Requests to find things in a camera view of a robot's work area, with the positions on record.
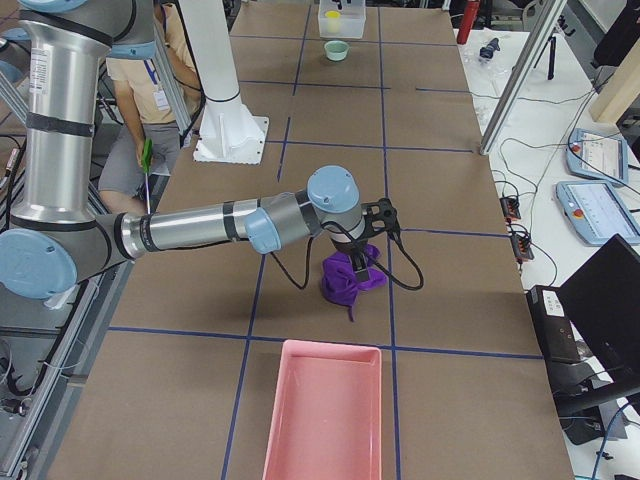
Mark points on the lower teach pendant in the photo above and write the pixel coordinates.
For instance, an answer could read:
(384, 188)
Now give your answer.
(596, 211)

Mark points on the green ceramic bowl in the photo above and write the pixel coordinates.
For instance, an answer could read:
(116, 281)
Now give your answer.
(336, 50)

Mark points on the black monitor on stand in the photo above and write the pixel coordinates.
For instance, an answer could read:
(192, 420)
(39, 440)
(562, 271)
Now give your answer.
(601, 299)

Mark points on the green handled stick tool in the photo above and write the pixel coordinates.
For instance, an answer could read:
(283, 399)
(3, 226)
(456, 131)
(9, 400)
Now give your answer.
(145, 160)

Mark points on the dark blue handheld tool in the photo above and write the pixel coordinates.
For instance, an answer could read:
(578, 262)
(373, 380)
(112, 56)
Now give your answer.
(488, 51)

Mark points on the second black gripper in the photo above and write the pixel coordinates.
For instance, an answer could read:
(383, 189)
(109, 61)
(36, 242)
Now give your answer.
(346, 5)

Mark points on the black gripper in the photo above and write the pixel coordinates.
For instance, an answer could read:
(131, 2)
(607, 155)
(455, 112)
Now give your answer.
(349, 248)

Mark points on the seated person in beige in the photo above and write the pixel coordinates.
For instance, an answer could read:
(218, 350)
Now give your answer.
(146, 113)

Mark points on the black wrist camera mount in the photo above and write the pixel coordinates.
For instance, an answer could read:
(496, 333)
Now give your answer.
(380, 217)

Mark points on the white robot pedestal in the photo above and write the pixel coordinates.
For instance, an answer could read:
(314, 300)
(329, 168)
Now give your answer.
(228, 132)

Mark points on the teach pendant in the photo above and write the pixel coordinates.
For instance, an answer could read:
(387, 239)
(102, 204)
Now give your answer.
(596, 211)
(598, 156)

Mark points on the lower orange connector block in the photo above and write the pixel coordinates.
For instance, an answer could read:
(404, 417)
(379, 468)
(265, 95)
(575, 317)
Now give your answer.
(521, 246)

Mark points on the purple cloth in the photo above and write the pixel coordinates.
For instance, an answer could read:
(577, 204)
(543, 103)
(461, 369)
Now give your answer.
(339, 284)

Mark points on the pink plastic tray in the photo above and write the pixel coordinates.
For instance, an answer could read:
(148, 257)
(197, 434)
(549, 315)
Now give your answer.
(327, 415)

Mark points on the aluminium frame post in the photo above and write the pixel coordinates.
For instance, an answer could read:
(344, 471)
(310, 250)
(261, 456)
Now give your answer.
(533, 46)

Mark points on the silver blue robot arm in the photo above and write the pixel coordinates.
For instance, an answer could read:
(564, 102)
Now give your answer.
(54, 242)

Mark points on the black box device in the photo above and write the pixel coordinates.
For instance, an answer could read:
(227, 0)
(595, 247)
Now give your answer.
(552, 327)

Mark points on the upper teach pendant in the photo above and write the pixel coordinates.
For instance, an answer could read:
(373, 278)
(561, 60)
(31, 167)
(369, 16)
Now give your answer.
(598, 156)

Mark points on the upper orange connector block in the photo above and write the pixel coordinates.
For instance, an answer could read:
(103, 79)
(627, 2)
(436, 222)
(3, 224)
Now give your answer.
(511, 208)

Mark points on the yellow plastic cup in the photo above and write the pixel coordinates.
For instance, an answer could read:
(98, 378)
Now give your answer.
(332, 22)

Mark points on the red bottle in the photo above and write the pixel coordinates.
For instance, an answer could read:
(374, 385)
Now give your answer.
(467, 22)

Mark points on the clear plastic storage box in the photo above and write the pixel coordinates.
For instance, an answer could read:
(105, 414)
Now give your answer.
(353, 19)

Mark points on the orange connector block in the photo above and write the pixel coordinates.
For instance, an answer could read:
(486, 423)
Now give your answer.
(521, 246)
(511, 208)

